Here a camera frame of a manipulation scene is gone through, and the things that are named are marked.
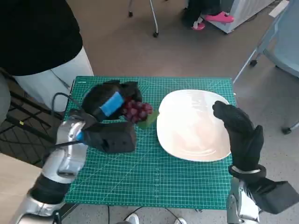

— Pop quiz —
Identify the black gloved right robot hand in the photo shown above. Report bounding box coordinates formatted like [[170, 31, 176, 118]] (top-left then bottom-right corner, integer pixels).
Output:
[[212, 100, 264, 173]]

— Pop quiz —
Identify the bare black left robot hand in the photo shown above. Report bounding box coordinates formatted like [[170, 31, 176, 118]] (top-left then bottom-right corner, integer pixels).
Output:
[[81, 80, 143, 122]]

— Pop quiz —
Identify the red toy grape bunch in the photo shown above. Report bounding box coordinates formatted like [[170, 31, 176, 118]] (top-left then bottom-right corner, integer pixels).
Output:
[[123, 100, 160, 129]]

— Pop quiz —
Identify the white rounded square plate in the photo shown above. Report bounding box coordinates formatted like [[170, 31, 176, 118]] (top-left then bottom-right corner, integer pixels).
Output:
[[157, 90, 233, 162]]

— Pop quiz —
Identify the green cutting mat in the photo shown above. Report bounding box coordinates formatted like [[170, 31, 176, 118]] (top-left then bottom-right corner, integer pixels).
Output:
[[64, 75, 237, 208]]

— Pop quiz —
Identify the standing person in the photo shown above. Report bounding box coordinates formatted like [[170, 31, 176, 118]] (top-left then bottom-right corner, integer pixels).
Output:
[[0, 0, 94, 113]]

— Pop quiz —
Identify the light wooden table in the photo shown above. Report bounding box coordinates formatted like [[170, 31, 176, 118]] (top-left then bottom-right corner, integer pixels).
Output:
[[0, 153, 45, 224]]

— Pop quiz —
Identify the white ribbed cabinet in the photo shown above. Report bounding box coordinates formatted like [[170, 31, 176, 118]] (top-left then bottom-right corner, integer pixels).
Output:
[[205, 0, 278, 35]]

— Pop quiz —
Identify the seated person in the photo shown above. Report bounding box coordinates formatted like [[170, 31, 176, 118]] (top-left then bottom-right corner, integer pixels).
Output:
[[183, 0, 235, 31]]

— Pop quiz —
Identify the small white block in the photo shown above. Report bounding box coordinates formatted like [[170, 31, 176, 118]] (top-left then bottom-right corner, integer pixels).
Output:
[[268, 6, 284, 17]]

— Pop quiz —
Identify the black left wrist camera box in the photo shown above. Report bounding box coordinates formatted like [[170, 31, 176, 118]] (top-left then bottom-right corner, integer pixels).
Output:
[[83, 121, 138, 154]]

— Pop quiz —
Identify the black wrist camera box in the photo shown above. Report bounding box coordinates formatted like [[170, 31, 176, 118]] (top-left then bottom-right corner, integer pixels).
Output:
[[83, 121, 138, 154], [252, 181, 296, 215]]

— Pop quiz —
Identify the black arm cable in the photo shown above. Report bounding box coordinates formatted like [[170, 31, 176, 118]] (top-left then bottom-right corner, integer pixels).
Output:
[[43, 92, 94, 164]]

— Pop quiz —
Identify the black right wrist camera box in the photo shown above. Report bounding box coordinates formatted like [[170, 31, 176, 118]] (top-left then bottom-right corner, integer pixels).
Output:
[[252, 181, 296, 215]]

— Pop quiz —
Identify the black wire floor rack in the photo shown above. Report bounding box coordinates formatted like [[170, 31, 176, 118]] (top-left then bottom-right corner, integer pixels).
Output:
[[0, 67, 65, 169]]

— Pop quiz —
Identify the grey wheeled chair frame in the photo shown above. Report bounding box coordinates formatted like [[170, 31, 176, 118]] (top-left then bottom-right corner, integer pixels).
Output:
[[127, 0, 161, 38]]

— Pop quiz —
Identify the black floor cable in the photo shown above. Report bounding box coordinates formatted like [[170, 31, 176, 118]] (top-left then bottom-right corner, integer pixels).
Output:
[[106, 204, 183, 224]]

